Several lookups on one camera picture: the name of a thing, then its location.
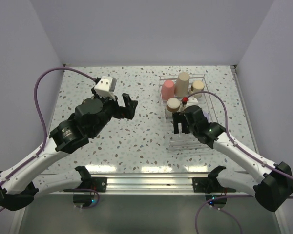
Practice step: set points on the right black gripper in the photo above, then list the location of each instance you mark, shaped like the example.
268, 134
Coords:
178, 117

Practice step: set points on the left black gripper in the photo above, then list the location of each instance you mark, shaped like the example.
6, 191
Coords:
126, 111

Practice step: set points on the metal cup front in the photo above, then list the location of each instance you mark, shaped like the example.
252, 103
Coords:
172, 106

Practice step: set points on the metal cup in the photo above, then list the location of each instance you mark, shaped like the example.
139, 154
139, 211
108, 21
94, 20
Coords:
172, 106
196, 86

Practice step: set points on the white wire dish rack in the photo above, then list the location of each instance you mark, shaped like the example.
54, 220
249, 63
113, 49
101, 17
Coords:
183, 141

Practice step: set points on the red plastic cup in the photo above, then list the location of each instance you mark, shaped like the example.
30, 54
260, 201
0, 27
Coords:
167, 90

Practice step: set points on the beige plastic cup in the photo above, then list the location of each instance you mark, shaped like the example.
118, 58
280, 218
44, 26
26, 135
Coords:
181, 85

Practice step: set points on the purple plastic cup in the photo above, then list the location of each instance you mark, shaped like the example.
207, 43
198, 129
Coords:
206, 115

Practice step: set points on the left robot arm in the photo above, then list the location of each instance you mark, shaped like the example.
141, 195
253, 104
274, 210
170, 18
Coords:
75, 132

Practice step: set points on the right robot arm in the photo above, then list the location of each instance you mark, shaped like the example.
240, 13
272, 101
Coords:
270, 183

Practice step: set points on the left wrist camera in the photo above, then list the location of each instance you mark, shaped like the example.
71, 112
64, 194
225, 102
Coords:
105, 86

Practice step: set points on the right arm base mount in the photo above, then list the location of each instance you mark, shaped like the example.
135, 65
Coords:
212, 189

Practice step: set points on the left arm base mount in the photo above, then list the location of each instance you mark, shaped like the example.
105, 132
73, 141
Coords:
87, 195

